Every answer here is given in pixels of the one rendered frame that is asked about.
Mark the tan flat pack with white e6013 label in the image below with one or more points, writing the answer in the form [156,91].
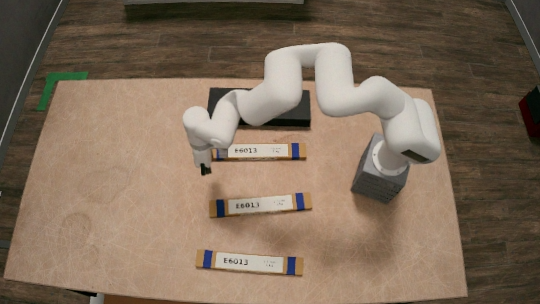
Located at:
[285,265]

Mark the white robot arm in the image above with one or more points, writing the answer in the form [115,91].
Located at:
[281,91]

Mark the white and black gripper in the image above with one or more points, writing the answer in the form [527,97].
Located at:
[202,158]

